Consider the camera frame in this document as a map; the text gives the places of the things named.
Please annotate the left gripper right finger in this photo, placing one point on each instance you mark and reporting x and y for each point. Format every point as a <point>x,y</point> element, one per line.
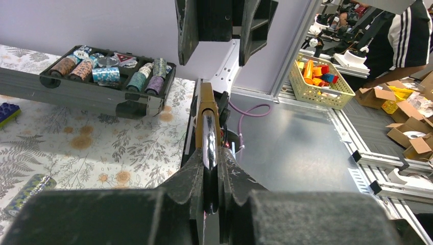
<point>251,214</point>

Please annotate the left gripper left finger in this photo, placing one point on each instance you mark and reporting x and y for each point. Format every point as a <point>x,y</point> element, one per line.
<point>171,213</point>

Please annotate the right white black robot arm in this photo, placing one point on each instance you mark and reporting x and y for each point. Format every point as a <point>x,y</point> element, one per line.
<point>224,77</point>

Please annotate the black poker chip case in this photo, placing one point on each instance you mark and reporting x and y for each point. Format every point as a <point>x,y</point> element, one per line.
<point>25,74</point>

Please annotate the patterned poker chip roll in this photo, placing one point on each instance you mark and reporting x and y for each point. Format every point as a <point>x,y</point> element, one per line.
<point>36,184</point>

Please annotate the person in striped shirt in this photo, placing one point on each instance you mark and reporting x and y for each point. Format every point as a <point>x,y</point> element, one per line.
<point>401,47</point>

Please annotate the cardboard boxes pile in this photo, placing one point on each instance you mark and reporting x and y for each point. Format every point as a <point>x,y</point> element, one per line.
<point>409,104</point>

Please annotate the brass padlock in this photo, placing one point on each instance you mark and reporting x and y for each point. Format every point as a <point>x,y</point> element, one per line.
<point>208,139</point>

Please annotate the floral tablecloth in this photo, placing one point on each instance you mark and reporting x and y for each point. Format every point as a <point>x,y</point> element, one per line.
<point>81,149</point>

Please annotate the yellow basket with toys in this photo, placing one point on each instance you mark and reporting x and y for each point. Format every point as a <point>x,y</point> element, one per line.
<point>317,81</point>

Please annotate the blue toy brick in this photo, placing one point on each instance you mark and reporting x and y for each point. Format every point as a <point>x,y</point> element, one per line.
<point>9,112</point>

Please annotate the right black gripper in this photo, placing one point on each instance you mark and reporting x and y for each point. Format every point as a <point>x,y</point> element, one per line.
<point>220,21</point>

